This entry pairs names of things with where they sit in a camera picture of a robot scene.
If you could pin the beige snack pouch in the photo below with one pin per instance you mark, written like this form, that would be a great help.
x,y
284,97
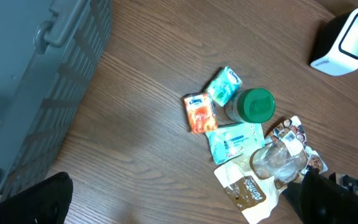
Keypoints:
x,y
255,180

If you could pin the orange tissue packet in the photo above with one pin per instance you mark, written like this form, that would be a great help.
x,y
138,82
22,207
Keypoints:
x,y
201,113

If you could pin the teal tissue packet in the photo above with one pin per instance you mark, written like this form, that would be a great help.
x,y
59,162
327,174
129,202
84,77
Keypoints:
x,y
223,86

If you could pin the white barcode scanner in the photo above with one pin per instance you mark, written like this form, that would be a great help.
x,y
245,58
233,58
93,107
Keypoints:
x,y
336,49

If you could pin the grey plastic mesh basket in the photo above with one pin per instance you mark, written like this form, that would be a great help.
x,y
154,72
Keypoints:
x,y
49,51

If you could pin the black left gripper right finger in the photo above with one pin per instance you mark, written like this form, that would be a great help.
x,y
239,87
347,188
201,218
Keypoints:
x,y
318,199

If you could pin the teal wet wipes pack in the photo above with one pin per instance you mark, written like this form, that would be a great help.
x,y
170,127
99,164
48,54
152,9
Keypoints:
x,y
232,140

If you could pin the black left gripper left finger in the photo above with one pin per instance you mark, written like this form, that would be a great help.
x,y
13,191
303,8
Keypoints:
x,y
44,203

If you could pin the green lid plastic jar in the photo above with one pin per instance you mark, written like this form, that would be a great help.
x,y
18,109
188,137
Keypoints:
x,y
251,106

